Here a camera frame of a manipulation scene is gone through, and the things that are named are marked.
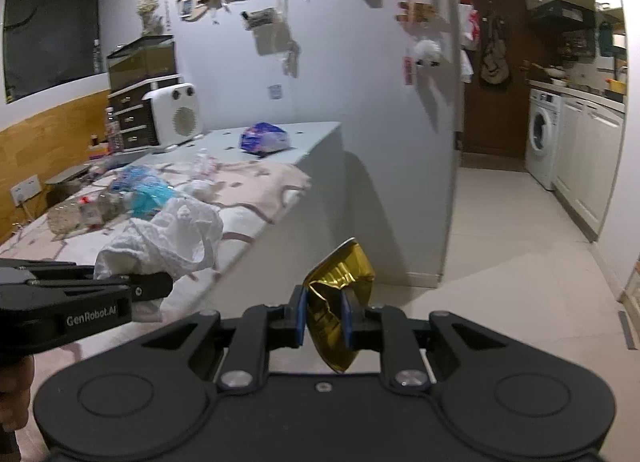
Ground white kitchen cabinets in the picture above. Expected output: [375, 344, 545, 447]
[552, 92, 628, 241]

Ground gold foil wrapper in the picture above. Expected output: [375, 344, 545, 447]
[304, 238, 376, 373]

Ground white plastic bag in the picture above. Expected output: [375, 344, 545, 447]
[93, 194, 224, 283]
[177, 179, 221, 203]

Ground white heater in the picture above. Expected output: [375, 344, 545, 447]
[141, 83, 203, 147]

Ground purple snack bag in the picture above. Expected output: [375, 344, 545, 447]
[239, 123, 291, 155]

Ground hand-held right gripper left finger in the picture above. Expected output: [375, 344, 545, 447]
[80, 286, 308, 393]

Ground black range hood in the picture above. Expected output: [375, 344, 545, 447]
[531, 0, 596, 32]

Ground brown wooden door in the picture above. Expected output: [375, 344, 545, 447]
[457, 0, 531, 160]

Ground white sheep plush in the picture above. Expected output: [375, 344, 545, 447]
[414, 40, 443, 67]

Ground water bottle with red label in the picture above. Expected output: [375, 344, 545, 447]
[104, 106, 125, 153]

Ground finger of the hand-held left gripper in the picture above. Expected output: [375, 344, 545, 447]
[131, 271, 173, 301]
[0, 258, 130, 294]

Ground pink printed blanket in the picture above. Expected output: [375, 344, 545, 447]
[0, 159, 313, 323]

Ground white hanging plastic bags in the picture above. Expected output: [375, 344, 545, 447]
[460, 0, 483, 82]

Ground crumpled white plastic bag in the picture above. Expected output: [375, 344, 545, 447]
[177, 179, 221, 203]

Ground grey bed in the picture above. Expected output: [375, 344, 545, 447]
[150, 122, 361, 323]

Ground blue plastic bag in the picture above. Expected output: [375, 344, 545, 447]
[109, 165, 176, 220]

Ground white wall socket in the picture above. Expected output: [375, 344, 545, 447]
[10, 174, 42, 205]

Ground person's left hand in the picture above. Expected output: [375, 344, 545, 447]
[0, 356, 35, 435]

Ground dark window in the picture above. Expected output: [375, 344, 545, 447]
[2, 0, 103, 103]

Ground dark drawer cabinet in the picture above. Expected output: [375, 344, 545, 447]
[108, 74, 181, 150]

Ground brown hanging bag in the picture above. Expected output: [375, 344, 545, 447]
[480, 16, 512, 87]

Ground wall-mounted holder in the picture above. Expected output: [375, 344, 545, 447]
[242, 9, 278, 31]

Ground wooden wall decoration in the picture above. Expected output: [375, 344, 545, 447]
[397, 2, 433, 22]

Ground white washing machine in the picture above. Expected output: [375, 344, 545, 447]
[525, 88, 563, 191]

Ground dried flowers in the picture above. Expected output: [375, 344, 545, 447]
[136, 0, 163, 35]

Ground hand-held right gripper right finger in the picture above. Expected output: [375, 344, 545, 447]
[340, 292, 576, 392]

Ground clear plastic bottle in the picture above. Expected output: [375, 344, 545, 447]
[47, 194, 133, 235]

